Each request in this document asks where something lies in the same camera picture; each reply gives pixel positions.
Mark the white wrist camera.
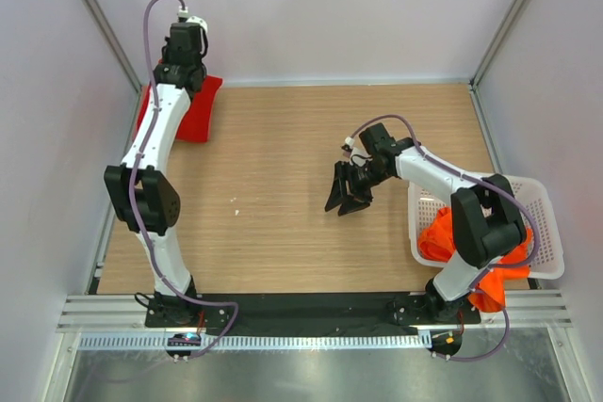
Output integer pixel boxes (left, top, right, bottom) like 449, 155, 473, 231
177, 7, 208, 34
341, 137, 362, 159

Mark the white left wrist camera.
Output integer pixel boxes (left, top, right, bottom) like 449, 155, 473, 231
177, 7, 208, 34

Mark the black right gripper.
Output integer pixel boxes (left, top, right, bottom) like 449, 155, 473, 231
325, 161, 391, 217

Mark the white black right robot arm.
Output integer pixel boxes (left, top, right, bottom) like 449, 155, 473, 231
324, 122, 527, 323

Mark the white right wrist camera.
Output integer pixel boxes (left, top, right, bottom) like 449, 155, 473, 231
341, 137, 362, 159

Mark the aluminium frame rail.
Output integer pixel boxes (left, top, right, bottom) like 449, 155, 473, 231
57, 289, 571, 337

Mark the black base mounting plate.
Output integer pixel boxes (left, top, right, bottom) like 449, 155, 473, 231
135, 292, 481, 337

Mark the red t shirt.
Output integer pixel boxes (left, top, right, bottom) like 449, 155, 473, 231
135, 74, 225, 144

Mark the white slotted cable duct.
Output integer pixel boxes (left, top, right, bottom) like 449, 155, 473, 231
78, 330, 432, 352

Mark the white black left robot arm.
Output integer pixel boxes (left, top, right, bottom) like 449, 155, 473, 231
104, 17, 207, 327

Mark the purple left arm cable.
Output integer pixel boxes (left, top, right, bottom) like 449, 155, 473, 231
129, 0, 239, 365

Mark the orange crumpled t shirt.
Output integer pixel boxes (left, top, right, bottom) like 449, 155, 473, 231
417, 206, 533, 313

